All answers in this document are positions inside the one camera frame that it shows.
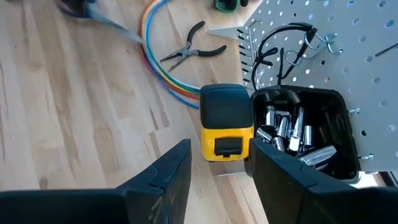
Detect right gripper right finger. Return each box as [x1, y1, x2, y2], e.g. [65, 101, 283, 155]
[248, 138, 398, 224]

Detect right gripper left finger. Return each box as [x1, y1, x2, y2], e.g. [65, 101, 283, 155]
[0, 139, 192, 224]

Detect yellow black tape measure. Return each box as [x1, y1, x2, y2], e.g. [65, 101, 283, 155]
[199, 83, 255, 162]

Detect white metal pegboard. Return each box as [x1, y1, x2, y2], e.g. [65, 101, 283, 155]
[207, 0, 398, 174]

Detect coloured wire bundle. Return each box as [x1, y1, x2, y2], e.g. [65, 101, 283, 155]
[138, 0, 200, 110]

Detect clear safety glasses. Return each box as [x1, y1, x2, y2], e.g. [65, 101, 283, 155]
[251, 21, 318, 91]

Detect black handled pliers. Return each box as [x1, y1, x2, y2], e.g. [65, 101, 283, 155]
[159, 21, 228, 72]

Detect black plastic bin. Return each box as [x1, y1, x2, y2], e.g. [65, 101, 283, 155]
[250, 84, 362, 184]

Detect multi prong tool rack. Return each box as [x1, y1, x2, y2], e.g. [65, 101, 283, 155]
[237, 19, 261, 91]

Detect black work glove green cuff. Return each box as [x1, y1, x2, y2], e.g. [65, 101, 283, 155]
[213, 0, 249, 14]

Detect double ring wire hook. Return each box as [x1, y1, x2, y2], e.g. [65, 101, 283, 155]
[284, 30, 345, 67]

